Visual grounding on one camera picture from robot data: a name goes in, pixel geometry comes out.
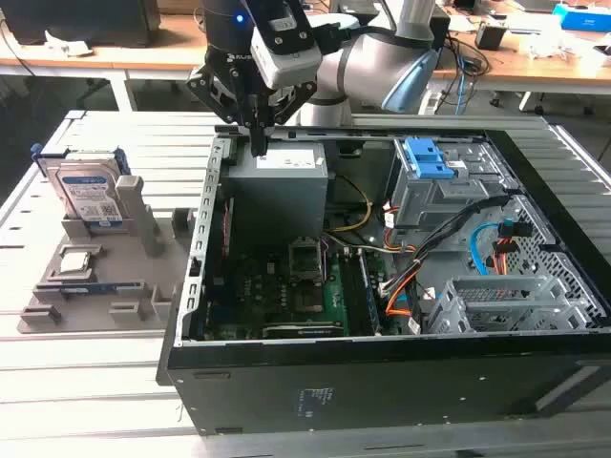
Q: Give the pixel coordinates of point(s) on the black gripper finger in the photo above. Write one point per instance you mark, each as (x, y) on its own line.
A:
(298, 100)
(215, 90)

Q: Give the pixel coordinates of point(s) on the hard disk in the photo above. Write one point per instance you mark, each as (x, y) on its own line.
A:
(83, 188)

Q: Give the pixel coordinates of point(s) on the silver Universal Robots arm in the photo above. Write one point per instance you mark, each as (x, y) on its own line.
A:
(363, 62)

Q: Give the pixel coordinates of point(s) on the grey metal disk bay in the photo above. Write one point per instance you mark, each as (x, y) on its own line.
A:
(477, 310)

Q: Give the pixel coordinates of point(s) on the wooden desk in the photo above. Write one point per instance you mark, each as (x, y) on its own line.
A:
(167, 52)

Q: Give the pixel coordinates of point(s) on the grey power supply unit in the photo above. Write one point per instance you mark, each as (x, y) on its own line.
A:
(277, 200)

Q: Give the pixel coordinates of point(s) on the blue plastic drive latch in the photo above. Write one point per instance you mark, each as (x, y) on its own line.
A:
(427, 157)

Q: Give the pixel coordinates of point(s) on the large black box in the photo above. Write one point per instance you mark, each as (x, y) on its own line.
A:
(81, 21)

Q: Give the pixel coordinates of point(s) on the crumpled white paper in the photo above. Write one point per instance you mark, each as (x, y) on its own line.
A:
(67, 45)

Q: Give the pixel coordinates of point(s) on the CPU socket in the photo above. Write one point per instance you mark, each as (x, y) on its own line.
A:
(305, 262)

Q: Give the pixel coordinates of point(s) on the grey metal drive cage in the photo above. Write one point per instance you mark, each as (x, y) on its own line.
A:
(429, 200)

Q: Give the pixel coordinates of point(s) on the green motherboard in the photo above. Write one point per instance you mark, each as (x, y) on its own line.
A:
(267, 291)

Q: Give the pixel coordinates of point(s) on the grey parts rack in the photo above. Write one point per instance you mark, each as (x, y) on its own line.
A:
(119, 267)

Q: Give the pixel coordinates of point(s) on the small black box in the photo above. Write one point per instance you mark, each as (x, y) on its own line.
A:
(490, 35)

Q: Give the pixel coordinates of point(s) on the silver CPU chip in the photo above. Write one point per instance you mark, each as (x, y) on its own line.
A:
(76, 261)

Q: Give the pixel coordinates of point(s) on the black graphics card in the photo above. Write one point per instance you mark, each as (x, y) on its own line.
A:
(301, 330)

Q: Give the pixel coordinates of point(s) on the black open PC case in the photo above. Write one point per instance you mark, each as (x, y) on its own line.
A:
(382, 381)

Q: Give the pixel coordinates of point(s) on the blue cardboard box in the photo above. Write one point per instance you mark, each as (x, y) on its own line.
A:
(582, 18)

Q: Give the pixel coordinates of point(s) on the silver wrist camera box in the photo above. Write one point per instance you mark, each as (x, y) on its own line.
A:
(291, 67)

